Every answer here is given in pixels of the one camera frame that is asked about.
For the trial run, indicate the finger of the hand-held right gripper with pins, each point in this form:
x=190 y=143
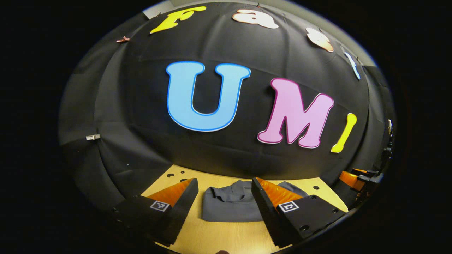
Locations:
x=361 y=171
x=350 y=180

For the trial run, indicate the black backdrop cloth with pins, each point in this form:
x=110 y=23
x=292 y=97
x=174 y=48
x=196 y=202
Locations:
x=229 y=155

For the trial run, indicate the copper cloth clip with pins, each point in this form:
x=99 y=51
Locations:
x=123 y=39

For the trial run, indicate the silver metal cloth clip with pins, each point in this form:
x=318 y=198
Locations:
x=93 y=137

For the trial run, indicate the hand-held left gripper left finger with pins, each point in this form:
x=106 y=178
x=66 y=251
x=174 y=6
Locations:
x=185 y=203

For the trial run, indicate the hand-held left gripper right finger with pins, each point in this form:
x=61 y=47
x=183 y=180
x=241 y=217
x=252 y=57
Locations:
x=263 y=208

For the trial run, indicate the grey collared shirt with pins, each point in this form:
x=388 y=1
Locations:
x=229 y=208

